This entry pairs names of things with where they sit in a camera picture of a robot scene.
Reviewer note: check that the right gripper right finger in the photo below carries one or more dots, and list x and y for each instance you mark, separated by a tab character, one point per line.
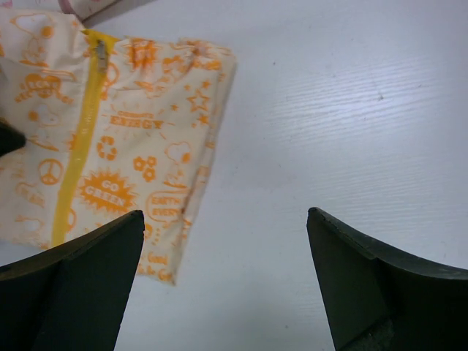
378	297

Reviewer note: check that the pink patterned folded garment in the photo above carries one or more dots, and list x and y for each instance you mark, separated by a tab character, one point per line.
85	10

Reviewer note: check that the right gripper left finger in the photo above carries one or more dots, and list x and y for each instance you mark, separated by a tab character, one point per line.
73	296

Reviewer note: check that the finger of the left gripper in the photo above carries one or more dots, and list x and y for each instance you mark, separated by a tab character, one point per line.
10	139

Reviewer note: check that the orange patterned garment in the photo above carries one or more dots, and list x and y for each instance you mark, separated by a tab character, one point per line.
111	126

